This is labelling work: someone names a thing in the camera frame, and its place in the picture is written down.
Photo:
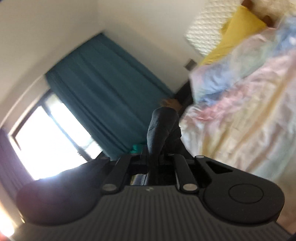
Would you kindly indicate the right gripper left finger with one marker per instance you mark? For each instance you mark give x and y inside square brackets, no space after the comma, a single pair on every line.
[113,182]

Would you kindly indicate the green clothes pile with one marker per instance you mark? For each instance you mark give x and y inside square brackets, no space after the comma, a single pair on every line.
[137,149]

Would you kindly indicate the teal curtain right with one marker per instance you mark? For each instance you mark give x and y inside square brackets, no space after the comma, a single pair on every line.
[110,93]

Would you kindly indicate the white quilted headboard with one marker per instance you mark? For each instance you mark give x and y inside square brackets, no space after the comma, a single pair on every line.
[204,33]

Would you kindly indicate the black hooded jacket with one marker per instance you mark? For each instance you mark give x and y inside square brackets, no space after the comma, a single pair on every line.
[163,143]

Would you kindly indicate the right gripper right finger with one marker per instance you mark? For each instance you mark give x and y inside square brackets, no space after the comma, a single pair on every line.
[185,178]

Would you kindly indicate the pastel tie-dye pillow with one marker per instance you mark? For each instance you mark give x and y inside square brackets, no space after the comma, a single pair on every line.
[259,56]

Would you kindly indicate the yellow pillow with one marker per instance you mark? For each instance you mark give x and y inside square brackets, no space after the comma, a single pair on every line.
[242,25]

